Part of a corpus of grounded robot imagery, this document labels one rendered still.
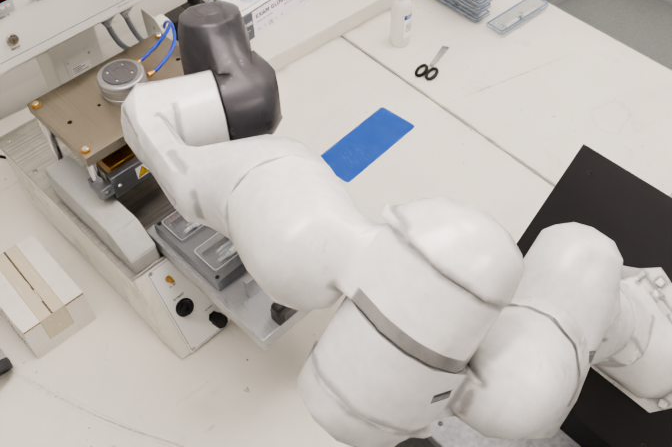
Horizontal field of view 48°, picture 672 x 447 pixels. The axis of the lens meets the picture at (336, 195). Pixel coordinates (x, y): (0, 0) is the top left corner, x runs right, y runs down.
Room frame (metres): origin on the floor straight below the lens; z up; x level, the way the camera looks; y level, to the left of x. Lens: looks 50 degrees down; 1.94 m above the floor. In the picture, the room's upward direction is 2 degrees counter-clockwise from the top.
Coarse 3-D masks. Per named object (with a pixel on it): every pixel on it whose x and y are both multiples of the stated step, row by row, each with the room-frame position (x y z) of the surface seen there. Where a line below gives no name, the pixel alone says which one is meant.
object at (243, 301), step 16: (160, 240) 0.74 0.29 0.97; (176, 256) 0.71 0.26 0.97; (192, 272) 0.68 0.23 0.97; (208, 288) 0.65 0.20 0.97; (224, 288) 0.65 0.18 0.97; (240, 288) 0.65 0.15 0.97; (256, 288) 0.64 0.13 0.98; (224, 304) 0.62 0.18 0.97; (240, 304) 0.62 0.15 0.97; (256, 304) 0.62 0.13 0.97; (240, 320) 0.59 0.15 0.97; (256, 320) 0.59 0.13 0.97; (272, 320) 0.59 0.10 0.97; (288, 320) 0.59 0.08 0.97; (256, 336) 0.56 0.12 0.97; (272, 336) 0.56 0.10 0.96
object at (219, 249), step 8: (208, 240) 0.71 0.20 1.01; (216, 240) 0.71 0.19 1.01; (224, 240) 0.71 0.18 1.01; (200, 248) 0.70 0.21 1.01; (208, 248) 0.70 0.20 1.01; (216, 248) 0.70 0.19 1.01; (224, 248) 0.70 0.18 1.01; (232, 248) 0.69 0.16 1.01; (200, 256) 0.68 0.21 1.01; (208, 256) 0.68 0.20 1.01; (216, 256) 0.68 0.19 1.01; (224, 256) 0.68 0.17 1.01; (232, 256) 0.68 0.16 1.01; (216, 264) 0.67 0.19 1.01
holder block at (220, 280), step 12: (156, 228) 0.76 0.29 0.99; (204, 228) 0.75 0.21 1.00; (168, 240) 0.73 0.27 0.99; (192, 240) 0.72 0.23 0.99; (204, 240) 0.72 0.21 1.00; (180, 252) 0.71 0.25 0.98; (192, 252) 0.70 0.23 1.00; (192, 264) 0.69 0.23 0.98; (204, 264) 0.68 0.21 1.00; (240, 264) 0.67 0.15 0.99; (204, 276) 0.67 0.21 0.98; (216, 276) 0.65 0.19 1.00; (228, 276) 0.66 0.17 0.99; (216, 288) 0.65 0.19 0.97
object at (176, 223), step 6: (174, 216) 0.77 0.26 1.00; (180, 216) 0.77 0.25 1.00; (168, 222) 0.75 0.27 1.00; (174, 222) 0.75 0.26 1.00; (180, 222) 0.75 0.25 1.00; (186, 222) 0.75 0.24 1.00; (174, 228) 0.74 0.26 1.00; (180, 228) 0.74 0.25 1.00; (186, 228) 0.74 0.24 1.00; (192, 228) 0.74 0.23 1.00; (180, 234) 0.73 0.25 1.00; (186, 234) 0.73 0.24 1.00
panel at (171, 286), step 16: (160, 272) 0.72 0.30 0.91; (176, 272) 0.73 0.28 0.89; (160, 288) 0.71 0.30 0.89; (176, 288) 0.72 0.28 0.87; (192, 288) 0.73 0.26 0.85; (176, 304) 0.70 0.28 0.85; (208, 304) 0.72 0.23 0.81; (176, 320) 0.68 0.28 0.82; (192, 320) 0.69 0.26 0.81; (208, 320) 0.70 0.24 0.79; (192, 336) 0.67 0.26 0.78; (208, 336) 0.68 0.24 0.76; (192, 352) 0.66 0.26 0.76
